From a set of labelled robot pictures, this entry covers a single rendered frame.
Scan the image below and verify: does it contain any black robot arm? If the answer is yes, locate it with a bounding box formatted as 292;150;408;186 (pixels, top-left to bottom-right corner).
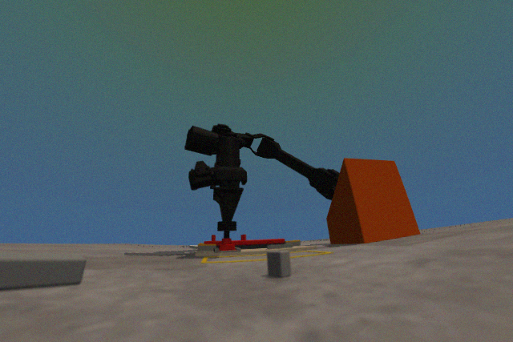
184;123;340;200

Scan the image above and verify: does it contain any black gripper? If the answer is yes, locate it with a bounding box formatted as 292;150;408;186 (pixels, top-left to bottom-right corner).
213;154;247;226

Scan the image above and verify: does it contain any black wheel with grey hub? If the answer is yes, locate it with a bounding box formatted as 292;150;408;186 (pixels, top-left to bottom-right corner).
217;221;236;231

